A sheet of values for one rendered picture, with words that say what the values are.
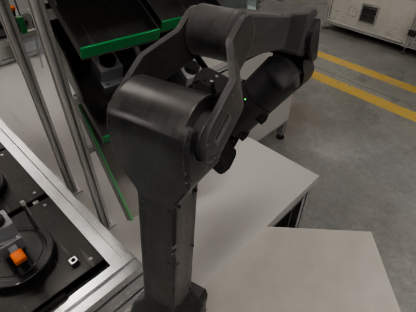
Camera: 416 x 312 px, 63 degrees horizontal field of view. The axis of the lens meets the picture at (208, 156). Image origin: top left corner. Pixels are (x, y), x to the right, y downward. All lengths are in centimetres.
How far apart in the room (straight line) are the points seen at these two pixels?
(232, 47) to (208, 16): 4
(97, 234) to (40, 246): 11
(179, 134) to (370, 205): 212
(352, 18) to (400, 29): 56
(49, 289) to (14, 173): 37
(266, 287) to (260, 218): 19
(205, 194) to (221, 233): 14
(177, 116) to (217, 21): 9
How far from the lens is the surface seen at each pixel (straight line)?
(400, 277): 204
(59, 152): 95
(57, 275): 75
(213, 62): 166
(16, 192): 94
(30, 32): 82
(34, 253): 77
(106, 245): 78
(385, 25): 443
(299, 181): 104
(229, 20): 26
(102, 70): 65
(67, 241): 79
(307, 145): 259
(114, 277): 73
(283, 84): 42
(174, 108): 22
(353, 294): 86
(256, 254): 85
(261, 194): 98
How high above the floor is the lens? 157
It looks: 41 degrees down
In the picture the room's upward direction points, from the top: straight up
